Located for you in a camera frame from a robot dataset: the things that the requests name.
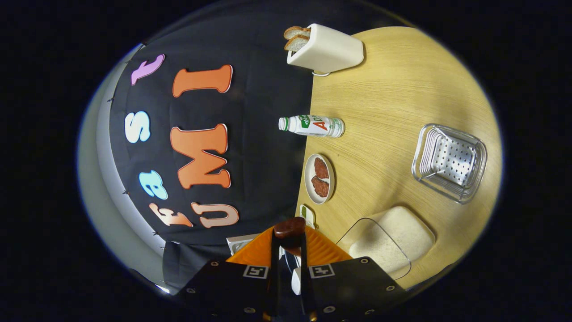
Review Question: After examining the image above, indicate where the white toaster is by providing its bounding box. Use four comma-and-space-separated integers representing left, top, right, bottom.
286, 23, 365, 74

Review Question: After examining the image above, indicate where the black backdrop cloth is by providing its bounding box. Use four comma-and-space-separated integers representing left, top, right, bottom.
109, 13, 313, 287

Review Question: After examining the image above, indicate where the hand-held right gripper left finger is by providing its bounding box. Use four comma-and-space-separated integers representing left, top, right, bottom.
177, 226, 281, 322

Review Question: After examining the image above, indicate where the clear glass rice container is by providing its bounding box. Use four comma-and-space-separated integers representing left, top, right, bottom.
336, 206, 436, 281

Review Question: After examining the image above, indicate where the toast bread slice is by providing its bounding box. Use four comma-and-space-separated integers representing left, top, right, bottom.
285, 34, 311, 52
284, 26, 311, 40

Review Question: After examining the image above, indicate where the round white plate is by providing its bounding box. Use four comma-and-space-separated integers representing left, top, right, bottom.
304, 153, 336, 205

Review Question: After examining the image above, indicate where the white drink bottle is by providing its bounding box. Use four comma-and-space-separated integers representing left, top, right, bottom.
278, 114, 345, 138

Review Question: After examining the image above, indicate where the small white green sauce dish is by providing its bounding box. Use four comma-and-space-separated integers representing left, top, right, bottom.
299, 204, 315, 229

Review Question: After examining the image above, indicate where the wooden spoon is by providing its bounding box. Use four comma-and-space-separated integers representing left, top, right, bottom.
273, 217, 307, 258

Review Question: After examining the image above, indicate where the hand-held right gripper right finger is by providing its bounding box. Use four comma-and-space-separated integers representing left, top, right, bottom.
299, 226, 409, 322

